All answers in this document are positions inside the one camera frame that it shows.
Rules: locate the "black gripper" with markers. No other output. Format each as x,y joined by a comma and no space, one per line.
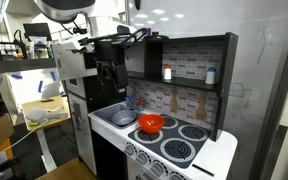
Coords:
109,61

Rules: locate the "red plastic bowl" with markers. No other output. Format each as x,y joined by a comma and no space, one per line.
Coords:
151,123

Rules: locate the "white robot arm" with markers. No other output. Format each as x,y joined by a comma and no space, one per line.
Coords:
102,22

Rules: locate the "white toy microwave door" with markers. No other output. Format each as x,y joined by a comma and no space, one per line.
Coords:
70,65

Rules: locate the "white toy refrigerator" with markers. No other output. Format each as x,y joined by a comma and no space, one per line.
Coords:
79,113

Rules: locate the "grey toy faucet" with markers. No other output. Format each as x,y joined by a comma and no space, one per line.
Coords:
131,100

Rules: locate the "white shaker red cap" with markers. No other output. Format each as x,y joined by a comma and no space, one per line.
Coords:
167,72

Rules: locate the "wooden side table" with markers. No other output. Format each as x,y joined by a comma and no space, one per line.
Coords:
48,103

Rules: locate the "wooden toy spatula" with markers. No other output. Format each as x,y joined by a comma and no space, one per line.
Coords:
173,101

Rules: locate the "black monitor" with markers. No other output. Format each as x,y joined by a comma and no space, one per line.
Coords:
37,29

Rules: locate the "white cloth on table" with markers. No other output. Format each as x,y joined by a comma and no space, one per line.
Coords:
39,115

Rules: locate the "white shaker blue cap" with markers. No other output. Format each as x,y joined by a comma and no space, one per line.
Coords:
210,76

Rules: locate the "wooden toy spoon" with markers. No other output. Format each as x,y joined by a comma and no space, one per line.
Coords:
201,112

